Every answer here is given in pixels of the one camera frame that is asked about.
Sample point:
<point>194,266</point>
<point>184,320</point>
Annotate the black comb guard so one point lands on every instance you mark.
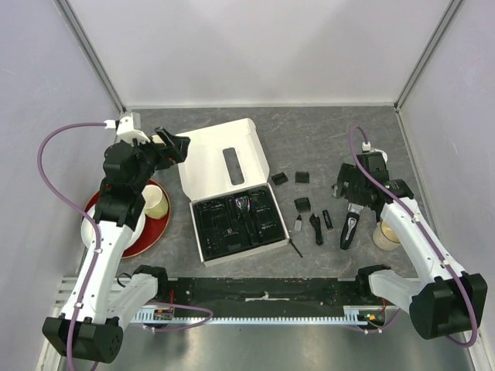
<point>279,178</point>
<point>303,205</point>
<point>302,177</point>

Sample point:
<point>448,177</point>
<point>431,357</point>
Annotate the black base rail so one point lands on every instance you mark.
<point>271,297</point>

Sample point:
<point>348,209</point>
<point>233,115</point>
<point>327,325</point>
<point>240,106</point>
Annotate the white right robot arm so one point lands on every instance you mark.
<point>446,300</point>

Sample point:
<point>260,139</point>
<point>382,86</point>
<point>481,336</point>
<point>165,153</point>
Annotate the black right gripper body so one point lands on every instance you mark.
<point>348,173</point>

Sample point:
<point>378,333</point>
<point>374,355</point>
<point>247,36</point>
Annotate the small white oil bottle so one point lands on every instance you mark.
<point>298,223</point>

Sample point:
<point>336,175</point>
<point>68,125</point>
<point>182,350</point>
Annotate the white plate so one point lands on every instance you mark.
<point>135,233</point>

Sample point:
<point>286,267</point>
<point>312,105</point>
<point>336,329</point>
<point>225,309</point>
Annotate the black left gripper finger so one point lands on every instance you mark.
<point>180,148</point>
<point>163,137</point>

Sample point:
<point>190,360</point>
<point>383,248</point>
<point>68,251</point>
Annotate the black silver hair clipper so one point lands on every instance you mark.
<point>350,225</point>

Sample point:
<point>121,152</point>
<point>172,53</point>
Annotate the black cleaning brush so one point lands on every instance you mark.
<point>296,249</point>

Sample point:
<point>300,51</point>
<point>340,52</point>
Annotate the red round plate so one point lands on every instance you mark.
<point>151,229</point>

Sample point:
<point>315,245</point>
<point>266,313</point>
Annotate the black battery stick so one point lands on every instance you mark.
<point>327,219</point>

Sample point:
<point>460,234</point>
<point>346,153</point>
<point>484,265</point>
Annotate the cream paper cup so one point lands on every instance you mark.
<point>156,204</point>

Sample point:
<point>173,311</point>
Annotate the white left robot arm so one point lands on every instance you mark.
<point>92,323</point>

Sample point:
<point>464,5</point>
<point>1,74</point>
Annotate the black plastic tray insert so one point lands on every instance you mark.
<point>238,225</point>

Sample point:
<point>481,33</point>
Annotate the cream ceramic mug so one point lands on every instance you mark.
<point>384,237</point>

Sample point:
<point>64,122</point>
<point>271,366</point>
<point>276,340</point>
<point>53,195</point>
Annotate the white cardboard box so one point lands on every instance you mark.
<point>223,159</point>

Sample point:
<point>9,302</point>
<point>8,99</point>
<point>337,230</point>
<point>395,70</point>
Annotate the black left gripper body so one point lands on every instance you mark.
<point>151,158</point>

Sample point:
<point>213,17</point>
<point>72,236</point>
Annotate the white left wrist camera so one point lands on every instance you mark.
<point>128,129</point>

